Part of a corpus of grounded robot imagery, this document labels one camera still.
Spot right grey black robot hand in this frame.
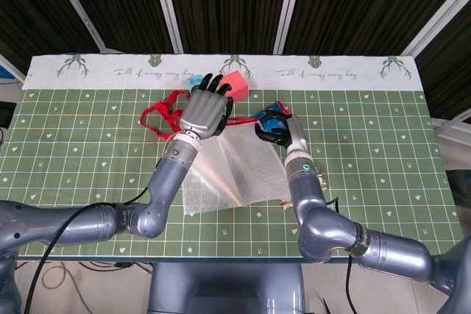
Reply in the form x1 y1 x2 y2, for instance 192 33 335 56
255 109 308 155

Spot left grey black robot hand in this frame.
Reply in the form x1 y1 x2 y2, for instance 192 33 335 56
179 73 233 138

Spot clear zipper pouch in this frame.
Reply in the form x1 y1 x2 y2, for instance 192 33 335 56
182 117 291 216

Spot blue snack bag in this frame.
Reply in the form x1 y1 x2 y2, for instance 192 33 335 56
257 99 294 135

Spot green grid tablecloth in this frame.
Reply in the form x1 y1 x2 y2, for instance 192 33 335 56
0 53 470 258

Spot blue cookie box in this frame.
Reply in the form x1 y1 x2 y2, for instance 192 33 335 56
186 74 204 91

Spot red foam cube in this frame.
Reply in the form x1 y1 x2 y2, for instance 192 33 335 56
220 70 249 104

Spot gold foil snack packet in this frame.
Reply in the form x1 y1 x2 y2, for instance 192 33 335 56
278 172 330 208

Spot dark grey chair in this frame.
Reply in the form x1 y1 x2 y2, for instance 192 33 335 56
436 121 471 203

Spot grey robot torso base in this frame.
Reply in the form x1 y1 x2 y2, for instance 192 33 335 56
146 262 306 314

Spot black box device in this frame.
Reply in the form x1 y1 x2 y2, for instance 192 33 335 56
0 102 18 127

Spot red webbing strap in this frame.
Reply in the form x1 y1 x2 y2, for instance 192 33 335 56
139 89 192 142

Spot white partition post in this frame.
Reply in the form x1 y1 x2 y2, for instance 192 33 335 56
149 0 184 54
272 0 305 54
400 0 471 58
46 0 108 53

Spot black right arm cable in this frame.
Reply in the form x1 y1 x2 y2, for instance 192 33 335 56
325 198 358 314

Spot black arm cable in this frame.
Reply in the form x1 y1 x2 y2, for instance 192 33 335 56
21 185 155 314
325 198 358 314

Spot black cable with yellow plug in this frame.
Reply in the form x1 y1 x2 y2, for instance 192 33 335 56
79 260 154 271

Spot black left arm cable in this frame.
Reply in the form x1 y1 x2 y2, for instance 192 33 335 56
21 185 155 314

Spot tan floor cable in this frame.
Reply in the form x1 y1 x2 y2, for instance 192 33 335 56
41 262 93 314

